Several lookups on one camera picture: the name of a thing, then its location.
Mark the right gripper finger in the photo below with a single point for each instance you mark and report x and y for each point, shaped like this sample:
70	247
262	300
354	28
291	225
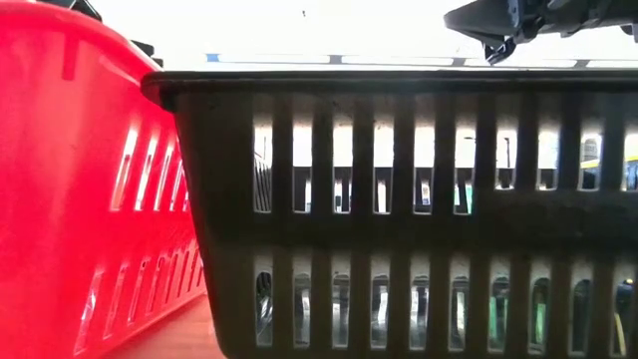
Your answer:
483	20

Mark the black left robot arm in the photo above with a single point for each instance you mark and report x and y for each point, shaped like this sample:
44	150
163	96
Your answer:
82	7

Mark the black plastic basket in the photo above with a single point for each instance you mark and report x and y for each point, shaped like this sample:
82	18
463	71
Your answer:
224	174

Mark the yellow plastic basket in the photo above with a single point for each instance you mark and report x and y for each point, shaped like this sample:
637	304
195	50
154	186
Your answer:
593	163

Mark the red plastic basket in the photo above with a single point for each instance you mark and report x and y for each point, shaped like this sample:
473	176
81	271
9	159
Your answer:
60	174

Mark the green plastic basket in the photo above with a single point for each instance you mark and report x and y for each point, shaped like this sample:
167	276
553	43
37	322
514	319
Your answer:
500	314

